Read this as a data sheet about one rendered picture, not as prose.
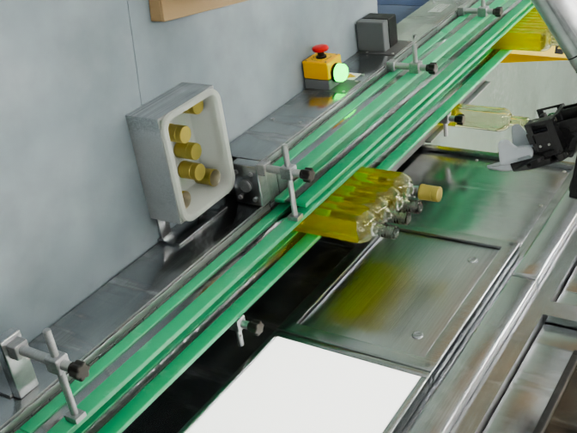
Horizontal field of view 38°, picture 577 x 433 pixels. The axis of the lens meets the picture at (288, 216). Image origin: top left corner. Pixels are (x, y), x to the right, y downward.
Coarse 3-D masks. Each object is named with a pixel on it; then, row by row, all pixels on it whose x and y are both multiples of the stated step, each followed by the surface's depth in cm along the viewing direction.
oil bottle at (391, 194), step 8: (344, 184) 188; (352, 184) 188; (360, 184) 187; (368, 184) 187; (376, 184) 186; (360, 192) 184; (368, 192) 183; (376, 192) 183; (384, 192) 182; (392, 192) 182; (392, 200) 181; (392, 208) 182
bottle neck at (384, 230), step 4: (376, 224) 173; (380, 224) 173; (384, 224) 173; (388, 224) 173; (376, 228) 173; (380, 228) 172; (384, 228) 172; (388, 228) 172; (392, 228) 171; (396, 228) 172; (372, 232) 174; (376, 232) 173; (380, 232) 172; (384, 232) 172; (388, 232) 171; (392, 232) 171; (396, 232) 173; (380, 236) 173; (384, 236) 173; (388, 236) 172; (392, 236) 171; (396, 236) 173
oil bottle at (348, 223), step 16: (320, 208) 180; (336, 208) 179; (352, 208) 178; (304, 224) 181; (320, 224) 178; (336, 224) 176; (352, 224) 174; (368, 224) 173; (352, 240) 176; (368, 240) 174
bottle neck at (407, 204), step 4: (400, 200) 182; (404, 200) 181; (408, 200) 181; (412, 200) 181; (416, 200) 180; (420, 200) 180; (400, 204) 181; (404, 204) 181; (408, 204) 180; (412, 204) 180; (416, 204) 179; (420, 204) 181; (400, 208) 182; (404, 208) 181; (408, 208) 180; (412, 208) 180; (416, 208) 179; (420, 208) 181; (412, 212) 181; (416, 212) 180; (420, 212) 181
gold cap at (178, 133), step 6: (168, 126) 163; (174, 126) 162; (180, 126) 162; (186, 126) 162; (168, 132) 162; (174, 132) 162; (180, 132) 161; (186, 132) 162; (174, 138) 162; (180, 138) 161; (186, 138) 163
